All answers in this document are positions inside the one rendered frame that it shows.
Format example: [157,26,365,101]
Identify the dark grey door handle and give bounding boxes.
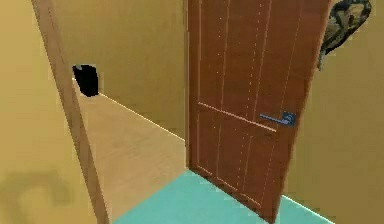
[259,111,297,128]

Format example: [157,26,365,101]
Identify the black waste bin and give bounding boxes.
[71,64,100,98]

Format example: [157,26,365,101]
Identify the brown wooden room door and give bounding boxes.
[186,0,332,224]

